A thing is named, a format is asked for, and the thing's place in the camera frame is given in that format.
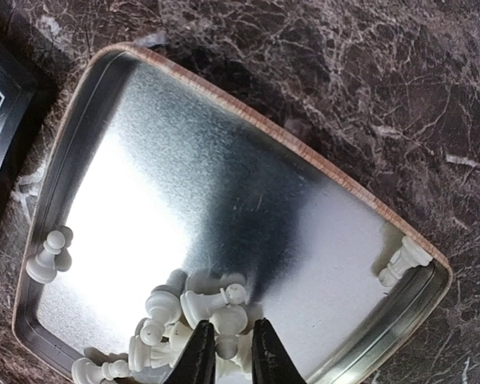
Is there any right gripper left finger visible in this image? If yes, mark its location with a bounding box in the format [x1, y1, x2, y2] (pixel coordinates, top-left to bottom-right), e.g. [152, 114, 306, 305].
[175, 321, 216, 384]

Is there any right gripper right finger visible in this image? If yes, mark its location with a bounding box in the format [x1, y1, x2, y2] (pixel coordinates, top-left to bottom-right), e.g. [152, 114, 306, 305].
[251, 318, 304, 384]

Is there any black grey chess board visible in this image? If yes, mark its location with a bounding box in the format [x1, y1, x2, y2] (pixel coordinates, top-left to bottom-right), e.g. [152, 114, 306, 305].
[0, 26, 39, 225]

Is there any white chess bishop in tray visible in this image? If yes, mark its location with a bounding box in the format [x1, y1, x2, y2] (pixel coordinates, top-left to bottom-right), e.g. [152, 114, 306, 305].
[180, 283, 247, 328]

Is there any white chess piece in tray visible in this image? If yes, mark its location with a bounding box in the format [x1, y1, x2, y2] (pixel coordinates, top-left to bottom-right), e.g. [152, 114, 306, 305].
[145, 290, 182, 326]

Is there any white chess pawn tray bottom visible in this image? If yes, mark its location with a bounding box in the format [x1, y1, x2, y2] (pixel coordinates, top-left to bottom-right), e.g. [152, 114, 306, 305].
[71, 358, 131, 384]

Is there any metal tray with wooden rim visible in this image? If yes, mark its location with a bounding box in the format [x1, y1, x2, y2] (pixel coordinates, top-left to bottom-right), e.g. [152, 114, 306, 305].
[12, 43, 453, 383]

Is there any white pawn in tray corner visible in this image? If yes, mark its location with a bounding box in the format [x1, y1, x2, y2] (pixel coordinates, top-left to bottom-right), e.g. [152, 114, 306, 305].
[26, 230, 66, 284]

